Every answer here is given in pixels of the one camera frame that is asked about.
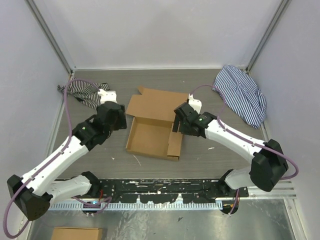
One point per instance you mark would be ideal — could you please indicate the black white striped cloth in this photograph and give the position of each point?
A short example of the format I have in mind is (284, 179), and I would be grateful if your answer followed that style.
(86, 92)

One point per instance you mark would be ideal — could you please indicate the blue white striped cloth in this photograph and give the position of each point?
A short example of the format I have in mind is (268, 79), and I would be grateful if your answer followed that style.
(241, 94)

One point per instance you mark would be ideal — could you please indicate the brown cardboard box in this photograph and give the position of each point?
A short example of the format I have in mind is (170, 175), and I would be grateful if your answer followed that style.
(151, 132)

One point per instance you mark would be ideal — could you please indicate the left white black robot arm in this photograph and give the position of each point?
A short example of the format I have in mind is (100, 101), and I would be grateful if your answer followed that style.
(36, 190)

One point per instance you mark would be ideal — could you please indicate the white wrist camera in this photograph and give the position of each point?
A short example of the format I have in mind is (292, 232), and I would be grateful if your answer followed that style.
(196, 104)
(107, 96)

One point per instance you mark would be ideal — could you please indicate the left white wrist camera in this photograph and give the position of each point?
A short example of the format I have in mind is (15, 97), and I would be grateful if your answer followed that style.
(107, 96)

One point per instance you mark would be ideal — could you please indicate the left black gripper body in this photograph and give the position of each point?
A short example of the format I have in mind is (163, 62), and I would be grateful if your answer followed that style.
(121, 123)

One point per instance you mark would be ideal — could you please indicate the left aluminium frame post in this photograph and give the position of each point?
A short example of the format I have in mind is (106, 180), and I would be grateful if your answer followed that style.
(42, 15)

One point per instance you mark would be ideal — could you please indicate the aluminium frame post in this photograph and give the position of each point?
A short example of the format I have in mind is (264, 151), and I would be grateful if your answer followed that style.
(281, 9)
(42, 15)

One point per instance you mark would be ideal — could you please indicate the right aluminium frame post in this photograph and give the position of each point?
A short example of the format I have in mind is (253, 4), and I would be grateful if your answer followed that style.
(281, 9)

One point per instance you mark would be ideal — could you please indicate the small cardboard box foreground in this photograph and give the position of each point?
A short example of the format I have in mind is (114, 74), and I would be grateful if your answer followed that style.
(74, 233)

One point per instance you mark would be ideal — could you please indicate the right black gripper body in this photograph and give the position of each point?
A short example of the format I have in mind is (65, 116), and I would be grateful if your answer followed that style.
(184, 129)

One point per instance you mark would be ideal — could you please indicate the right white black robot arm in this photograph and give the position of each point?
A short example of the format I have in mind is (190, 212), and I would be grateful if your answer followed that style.
(266, 159)

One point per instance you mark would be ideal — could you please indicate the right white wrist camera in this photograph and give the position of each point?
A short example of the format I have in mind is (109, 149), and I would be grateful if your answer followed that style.
(196, 104)

